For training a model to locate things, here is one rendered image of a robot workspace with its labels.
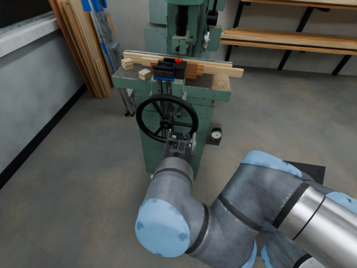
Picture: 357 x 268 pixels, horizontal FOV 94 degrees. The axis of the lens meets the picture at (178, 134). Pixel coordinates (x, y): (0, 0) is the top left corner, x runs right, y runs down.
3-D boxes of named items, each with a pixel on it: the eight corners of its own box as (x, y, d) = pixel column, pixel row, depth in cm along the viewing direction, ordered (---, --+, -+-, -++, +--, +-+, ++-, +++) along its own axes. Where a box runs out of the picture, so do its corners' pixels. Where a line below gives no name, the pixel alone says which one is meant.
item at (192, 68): (158, 75, 87) (158, 59, 81) (159, 74, 87) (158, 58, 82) (195, 79, 85) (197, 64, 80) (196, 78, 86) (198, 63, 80)
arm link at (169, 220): (171, 268, 28) (119, 242, 26) (179, 207, 39) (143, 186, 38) (206, 244, 24) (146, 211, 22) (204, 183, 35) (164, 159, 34)
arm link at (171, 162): (189, 202, 38) (148, 194, 39) (190, 186, 42) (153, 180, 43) (195, 171, 34) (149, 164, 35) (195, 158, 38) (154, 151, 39)
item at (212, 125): (205, 144, 103) (208, 135, 97) (206, 130, 111) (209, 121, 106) (219, 146, 102) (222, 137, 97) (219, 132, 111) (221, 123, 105)
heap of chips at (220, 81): (211, 88, 80) (213, 81, 78) (212, 74, 90) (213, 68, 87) (230, 90, 80) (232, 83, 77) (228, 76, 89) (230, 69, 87)
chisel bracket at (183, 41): (171, 56, 83) (171, 38, 77) (176, 46, 92) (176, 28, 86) (186, 58, 82) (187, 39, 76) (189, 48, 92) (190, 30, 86)
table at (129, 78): (105, 97, 81) (101, 86, 77) (127, 69, 102) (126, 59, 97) (230, 114, 77) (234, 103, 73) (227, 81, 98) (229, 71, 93)
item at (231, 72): (141, 65, 93) (141, 58, 90) (142, 64, 94) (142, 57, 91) (241, 77, 89) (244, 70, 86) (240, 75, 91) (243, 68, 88)
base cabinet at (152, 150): (145, 172, 148) (134, 109, 96) (160, 127, 187) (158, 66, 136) (195, 181, 145) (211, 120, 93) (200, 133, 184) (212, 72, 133)
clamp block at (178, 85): (150, 98, 77) (149, 80, 71) (157, 83, 86) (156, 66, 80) (181, 102, 76) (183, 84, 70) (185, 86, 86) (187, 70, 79)
